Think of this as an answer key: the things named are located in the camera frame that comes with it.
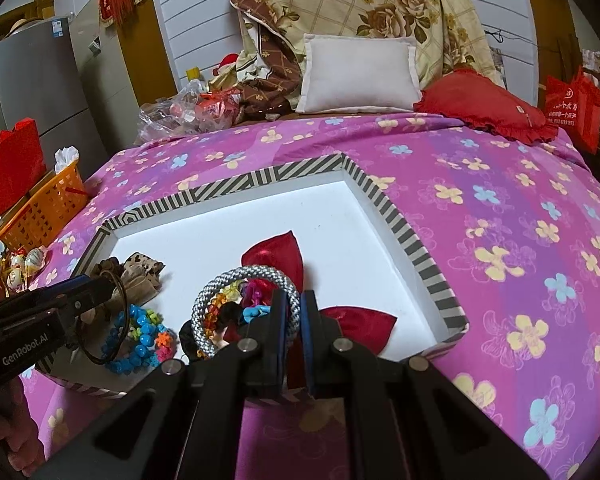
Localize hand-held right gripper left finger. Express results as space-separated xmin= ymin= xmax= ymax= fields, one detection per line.
xmin=30 ymin=289 xmax=289 ymax=480

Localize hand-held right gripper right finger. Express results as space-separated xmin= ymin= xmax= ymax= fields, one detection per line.
xmin=301 ymin=289 xmax=552 ymax=480

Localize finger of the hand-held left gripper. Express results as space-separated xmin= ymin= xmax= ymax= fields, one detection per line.
xmin=54 ymin=274 xmax=127 ymax=320

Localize thin brown hair tie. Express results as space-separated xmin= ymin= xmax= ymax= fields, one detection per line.
xmin=76 ymin=269 xmax=130 ymax=367

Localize blue beaded bracelet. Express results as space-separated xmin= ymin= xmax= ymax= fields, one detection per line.
xmin=100 ymin=304 xmax=177 ymax=377

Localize grey rope bracelet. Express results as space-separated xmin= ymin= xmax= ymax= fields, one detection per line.
xmin=190 ymin=266 xmax=302 ymax=359

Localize black scrunchie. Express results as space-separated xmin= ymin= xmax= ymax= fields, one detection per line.
xmin=179 ymin=310 xmax=242 ymax=362

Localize striped rim white tray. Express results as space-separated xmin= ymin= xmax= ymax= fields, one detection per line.
xmin=34 ymin=152 xmax=470 ymax=407

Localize person's left hand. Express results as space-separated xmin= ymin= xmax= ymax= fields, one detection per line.
xmin=0 ymin=375 xmax=48 ymax=478

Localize brown scrunchie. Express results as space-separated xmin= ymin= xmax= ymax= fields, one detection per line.
xmin=89 ymin=256 xmax=127 ymax=282

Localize leopard print hair bow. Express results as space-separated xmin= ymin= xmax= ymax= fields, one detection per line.
xmin=119 ymin=254 xmax=167 ymax=295

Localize painted egg toys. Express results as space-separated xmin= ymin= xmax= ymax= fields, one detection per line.
xmin=6 ymin=246 xmax=47 ymax=292

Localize red satin hair bow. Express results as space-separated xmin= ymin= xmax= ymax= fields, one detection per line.
xmin=240 ymin=230 xmax=399 ymax=357

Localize orange plastic basket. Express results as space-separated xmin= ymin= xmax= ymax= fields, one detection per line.
xmin=0 ymin=161 xmax=89 ymax=257

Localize white tissue bundle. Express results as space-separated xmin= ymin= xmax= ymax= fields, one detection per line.
xmin=55 ymin=146 xmax=82 ymax=174

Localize red paper bag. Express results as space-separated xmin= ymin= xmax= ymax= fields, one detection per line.
xmin=0 ymin=119 xmax=49 ymax=217

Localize clear plastic bags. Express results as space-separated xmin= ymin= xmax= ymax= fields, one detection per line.
xmin=139 ymin=79 xmax=242 ymax=145

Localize grey refrigerator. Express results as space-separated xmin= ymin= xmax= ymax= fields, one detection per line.
xmin=0 ymin=0 xmax=122 ymax=173

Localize purple floral bedsheet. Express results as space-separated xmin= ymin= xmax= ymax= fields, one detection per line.
xmin=17 ymin=110 xmax=600 ymax=480

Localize small white pillow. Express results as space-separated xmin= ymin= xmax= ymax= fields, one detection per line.
xmin=295 ymin=33 xmax=424 ymax=114

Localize brown patterned quilt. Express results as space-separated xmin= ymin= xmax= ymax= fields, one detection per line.
xmin=196 ymin=0 xmax=307 ymax=122

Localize red heart cushion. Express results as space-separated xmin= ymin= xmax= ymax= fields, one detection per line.
xmin=413 ymin=69 xmax=562 ymax=144

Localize cream floral folded quilt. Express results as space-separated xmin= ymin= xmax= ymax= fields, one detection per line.
xmin=240 ymin=0 xmax=507 ymax=92

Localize red shopping bag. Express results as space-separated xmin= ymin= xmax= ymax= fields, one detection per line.
xmin=544 ymin=66 xmax=600 ymax=157

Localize multicolour bead bracelet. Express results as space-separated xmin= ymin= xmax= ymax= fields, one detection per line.
xmin=207 ymin=280 xmax=247 ymax=333

